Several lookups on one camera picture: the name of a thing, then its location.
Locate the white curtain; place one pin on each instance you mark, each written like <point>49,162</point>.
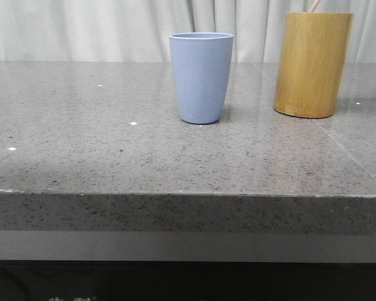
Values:
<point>137,31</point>

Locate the bamboo cylindrical holder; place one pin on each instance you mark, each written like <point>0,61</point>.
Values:
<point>311,63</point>

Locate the blue plastic cup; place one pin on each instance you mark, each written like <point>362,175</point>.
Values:
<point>201,66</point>

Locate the pink chopstick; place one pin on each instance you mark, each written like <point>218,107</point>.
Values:
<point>314,6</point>

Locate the dark cabinet front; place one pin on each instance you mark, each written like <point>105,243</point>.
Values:
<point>62,265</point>

